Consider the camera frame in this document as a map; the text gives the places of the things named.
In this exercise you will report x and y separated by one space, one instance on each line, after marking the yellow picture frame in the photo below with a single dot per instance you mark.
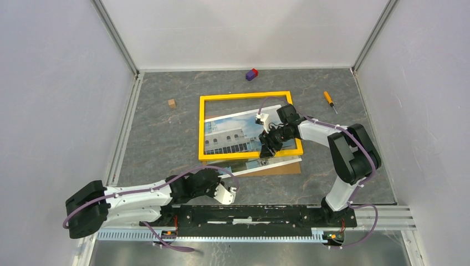
285 95

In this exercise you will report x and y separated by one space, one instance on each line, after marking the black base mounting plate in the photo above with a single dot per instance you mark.
251 220

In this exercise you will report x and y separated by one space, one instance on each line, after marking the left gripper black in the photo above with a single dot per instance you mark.
211 194

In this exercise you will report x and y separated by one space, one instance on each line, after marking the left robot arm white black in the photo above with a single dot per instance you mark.
96 206

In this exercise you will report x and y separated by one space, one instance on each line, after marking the orange handled screwdriver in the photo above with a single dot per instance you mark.
330 101

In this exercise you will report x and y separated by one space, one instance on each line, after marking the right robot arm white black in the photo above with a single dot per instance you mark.
354 156

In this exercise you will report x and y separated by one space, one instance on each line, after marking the white slotted cable duct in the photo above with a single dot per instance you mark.
121 234

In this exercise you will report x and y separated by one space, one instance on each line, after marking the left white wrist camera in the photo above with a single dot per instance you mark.
224 195

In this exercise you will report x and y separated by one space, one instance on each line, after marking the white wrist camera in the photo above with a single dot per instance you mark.
264 120
224 195

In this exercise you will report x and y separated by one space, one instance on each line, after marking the small wooden cube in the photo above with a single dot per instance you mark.
172 103

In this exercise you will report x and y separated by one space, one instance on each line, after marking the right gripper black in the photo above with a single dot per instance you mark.
265 152

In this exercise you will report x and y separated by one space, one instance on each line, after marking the building and sky photo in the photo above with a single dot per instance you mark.
235 136

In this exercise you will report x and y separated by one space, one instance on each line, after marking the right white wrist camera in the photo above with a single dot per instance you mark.
264 120

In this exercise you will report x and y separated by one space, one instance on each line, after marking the purple red toy brick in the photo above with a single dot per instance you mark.
251 74

